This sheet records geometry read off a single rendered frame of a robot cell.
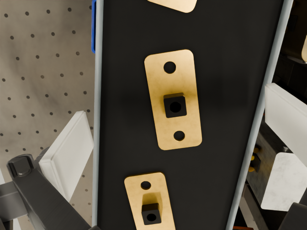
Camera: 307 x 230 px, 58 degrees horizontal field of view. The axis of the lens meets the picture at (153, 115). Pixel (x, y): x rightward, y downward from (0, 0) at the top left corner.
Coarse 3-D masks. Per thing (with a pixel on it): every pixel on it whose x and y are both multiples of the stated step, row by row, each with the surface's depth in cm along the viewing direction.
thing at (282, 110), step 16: (272, 96) 18; (288, 96) 16; (272, 112) 18; (288, 112) 16; (304, 112) 14; (272, 128) 19; (288, 128) 16; (304, 128) 14; (288, 144) 17; (304, 144) 14; (304, 160) 15
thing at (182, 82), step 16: (160, 64) 22; (176, 64) 22; (192, 64) 22; (160, 80) 22; (176, 80) 22; (192, 80) 22; (160, 96) 22; (176, 96) 22; (192, 96) 22; (160, 112) 23; (176, 112) 22; (192, 112) 23; (160, 128) 24; (176, 128) 24; (192, 128) 24; (160, 144) 24; (176, 144) 24; (192, 144) 24
